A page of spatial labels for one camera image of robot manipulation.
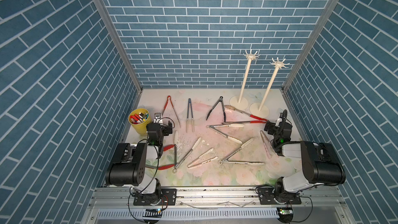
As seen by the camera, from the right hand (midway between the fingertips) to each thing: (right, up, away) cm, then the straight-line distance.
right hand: (278, 122), depth 94 cm
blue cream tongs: (-53, -1, +4) cm, 53 cm away
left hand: (-70, +1, -1) cm, 70 cm away
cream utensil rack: (-9, +7, +15) cm, 19 cm away
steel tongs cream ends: (-34, -20, -10) cm, 40 cm away
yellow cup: (-81, -2, -10) cm, 81 cm away
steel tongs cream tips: (-28, -10, -3) cm, 30 cm away
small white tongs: (-53, -22, -10) cm, 58 cm away
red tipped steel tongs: (-67, -22, -12) cm, 72 cm away
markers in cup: (-84, +3, -3) cm, 85 cm away
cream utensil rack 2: (-20, +12, +18) cm, 30 cm away
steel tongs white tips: (-60, -21, -12) cm, 65 cm away
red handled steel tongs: (-74, +10, +15) cm, 76 cm away
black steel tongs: (-33, +15, +21) cm, 42 cm away
